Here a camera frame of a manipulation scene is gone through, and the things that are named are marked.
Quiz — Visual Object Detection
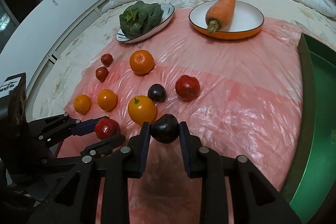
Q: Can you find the large tangerine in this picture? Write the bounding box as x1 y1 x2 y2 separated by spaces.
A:
129 50 155 75

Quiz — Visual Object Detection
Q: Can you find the dark plum front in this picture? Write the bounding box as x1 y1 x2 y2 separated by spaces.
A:
150 114 180 144

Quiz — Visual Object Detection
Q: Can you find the dark plum back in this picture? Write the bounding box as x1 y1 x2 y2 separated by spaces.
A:
147 84 167 102

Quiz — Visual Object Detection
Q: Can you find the pink plastic sheet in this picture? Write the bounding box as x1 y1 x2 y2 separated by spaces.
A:
56 8 305 224

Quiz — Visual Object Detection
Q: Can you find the small red fruit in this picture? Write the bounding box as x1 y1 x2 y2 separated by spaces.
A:
100 53 113 68
95 67 109 83

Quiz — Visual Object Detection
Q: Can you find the green tray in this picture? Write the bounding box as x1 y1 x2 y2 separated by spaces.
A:
281 34 335 223

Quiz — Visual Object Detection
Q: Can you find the floral bed sheet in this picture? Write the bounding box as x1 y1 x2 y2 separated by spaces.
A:
26 0 335 121

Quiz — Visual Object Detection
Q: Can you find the orange rimmed plate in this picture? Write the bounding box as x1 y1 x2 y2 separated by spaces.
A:
189 0 265 40

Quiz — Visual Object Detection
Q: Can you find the carrot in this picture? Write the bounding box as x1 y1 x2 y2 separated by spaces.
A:
205 0 236 34

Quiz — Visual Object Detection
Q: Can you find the green leafy cabbage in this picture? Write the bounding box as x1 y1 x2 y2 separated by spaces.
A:
119 1 163 39

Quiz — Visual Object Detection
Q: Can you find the white patterned plate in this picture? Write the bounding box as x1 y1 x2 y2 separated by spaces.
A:
116 1 175 44

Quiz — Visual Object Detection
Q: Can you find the yellow orange with stem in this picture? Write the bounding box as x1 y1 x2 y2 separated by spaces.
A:
127 96 157 126

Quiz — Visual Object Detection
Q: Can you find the dark plum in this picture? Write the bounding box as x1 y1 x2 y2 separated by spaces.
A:
147 84 167 102
150 114 180 144

